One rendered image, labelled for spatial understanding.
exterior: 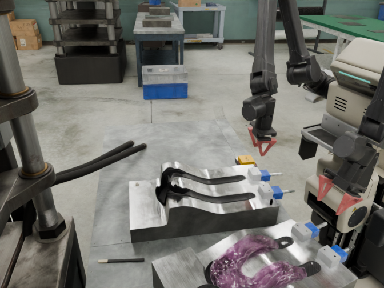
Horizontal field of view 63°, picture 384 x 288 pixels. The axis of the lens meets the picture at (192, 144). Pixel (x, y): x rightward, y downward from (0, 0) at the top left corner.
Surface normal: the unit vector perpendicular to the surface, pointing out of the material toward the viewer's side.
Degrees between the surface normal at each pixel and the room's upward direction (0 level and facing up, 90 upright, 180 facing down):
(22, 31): 87
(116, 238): 0
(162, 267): 0
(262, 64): 69
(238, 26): 90
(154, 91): 91
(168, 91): 91
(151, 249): 0
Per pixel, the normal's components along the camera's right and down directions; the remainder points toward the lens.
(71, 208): 0.01, -0.87
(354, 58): -0.59, -0.51
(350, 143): -0.80, -0.20
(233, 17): 0.12, 0.49
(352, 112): -0.89, 0.32
